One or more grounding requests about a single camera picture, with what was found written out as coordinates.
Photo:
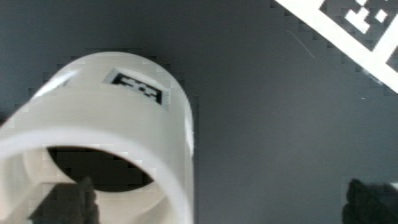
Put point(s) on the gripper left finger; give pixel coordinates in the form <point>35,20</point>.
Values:
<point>69,206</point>

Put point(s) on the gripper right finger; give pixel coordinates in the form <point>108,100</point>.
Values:
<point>372,203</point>

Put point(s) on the white lamp shade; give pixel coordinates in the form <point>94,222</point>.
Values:
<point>104,128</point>

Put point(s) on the white marker sheet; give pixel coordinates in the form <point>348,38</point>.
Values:
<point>358,24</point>

